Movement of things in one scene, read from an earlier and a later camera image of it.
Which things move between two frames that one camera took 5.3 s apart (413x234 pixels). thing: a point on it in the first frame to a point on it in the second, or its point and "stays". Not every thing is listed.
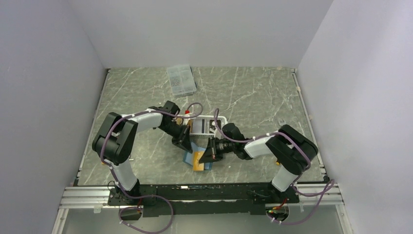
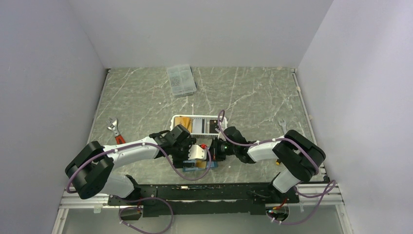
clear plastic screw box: x=182 y=80 stays
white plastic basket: x=205 y=125 stays
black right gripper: x=211 y=154 stays
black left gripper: x=182 y=141 to x=178 y=162
